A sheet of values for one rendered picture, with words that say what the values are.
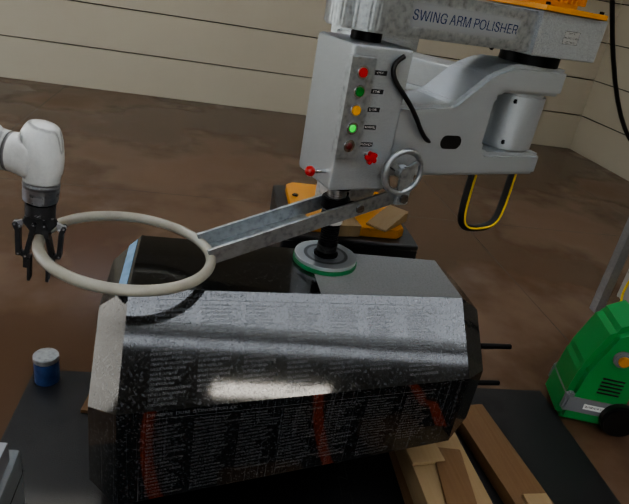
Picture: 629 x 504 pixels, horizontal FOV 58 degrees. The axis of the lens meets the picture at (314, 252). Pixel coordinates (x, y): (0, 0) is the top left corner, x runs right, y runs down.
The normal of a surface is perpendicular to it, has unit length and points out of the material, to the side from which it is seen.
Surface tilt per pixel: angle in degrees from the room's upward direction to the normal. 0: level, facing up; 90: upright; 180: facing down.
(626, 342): 90
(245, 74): 90
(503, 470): 0
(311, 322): 45
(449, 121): 90
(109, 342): 59
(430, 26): 90
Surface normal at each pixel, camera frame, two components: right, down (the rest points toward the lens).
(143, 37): 0.14, 0.46
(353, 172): 0.44, 0.46
